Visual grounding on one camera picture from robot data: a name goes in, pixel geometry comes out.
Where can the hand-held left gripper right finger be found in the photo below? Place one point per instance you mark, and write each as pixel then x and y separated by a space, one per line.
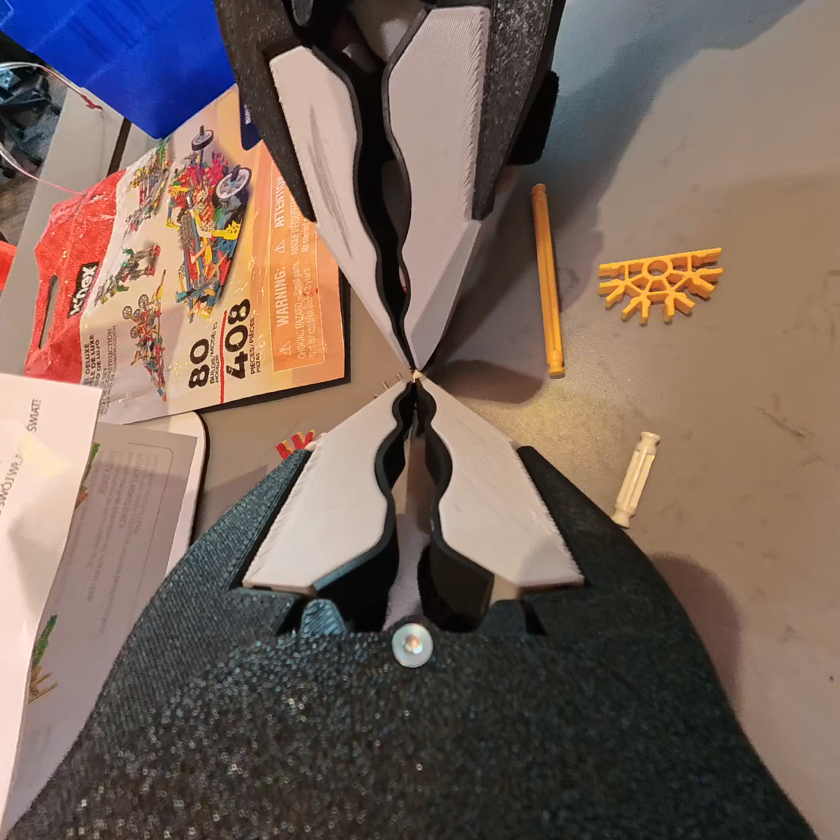
pixel 499 505

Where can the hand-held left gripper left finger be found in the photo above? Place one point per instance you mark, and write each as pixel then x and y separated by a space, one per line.
pixel 328 512

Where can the instruction sheet with model pictures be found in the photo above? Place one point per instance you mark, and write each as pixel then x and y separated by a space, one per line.
pixel 33 525

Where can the clear plastic loop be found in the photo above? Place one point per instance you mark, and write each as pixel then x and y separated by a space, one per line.
pixel 85 97

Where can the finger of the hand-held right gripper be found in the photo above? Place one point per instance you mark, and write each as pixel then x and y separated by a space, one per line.
pixel 328 164
pixel 439 164

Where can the orange traffic cone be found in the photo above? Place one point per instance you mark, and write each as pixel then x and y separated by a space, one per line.
pixel 4 262

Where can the red and yellow connector cluster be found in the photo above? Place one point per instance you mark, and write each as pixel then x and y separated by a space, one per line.
pixel 292 447

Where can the colourful construction toy bag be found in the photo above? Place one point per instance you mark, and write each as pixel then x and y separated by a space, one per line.
pixel 197 275

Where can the booklet with green figure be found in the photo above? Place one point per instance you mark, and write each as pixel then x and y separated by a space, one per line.
pixel 131 525

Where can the yellow half-round connector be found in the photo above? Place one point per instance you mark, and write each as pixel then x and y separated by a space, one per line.
pixel 607 269

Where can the long yellow toy rod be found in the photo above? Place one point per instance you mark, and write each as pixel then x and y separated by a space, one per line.
pixel 548 282

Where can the short white toy rod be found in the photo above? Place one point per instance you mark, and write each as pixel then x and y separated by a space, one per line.
pixel 635 479

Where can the blue plastic bin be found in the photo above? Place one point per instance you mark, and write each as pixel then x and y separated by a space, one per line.
pixel 118 59

